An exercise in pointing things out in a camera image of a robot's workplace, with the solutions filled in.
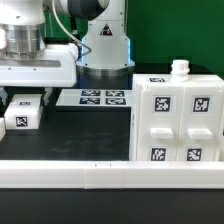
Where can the white front fence rail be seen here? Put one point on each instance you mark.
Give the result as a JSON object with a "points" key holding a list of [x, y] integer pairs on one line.
{"points": [[111, 174]]}

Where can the white left fence piece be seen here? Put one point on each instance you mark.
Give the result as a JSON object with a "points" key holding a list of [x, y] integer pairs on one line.
{"points": [[2, 128]]}

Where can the white cabinet body box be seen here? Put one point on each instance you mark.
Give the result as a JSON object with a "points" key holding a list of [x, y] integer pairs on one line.
{"points": [[180, 75]]}

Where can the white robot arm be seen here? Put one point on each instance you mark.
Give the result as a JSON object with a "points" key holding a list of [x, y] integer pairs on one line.
{"points": [[22, 24]]}

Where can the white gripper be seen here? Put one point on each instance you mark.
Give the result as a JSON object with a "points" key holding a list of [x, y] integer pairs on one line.
{"points": [[53, 67]]}

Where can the white marker base plate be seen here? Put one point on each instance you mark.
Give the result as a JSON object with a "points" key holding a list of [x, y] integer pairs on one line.
{"points": [[94, 97]]}

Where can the white cabinet top block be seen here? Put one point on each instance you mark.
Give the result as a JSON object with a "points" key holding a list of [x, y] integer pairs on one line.
{"points": [[23, 112]]}

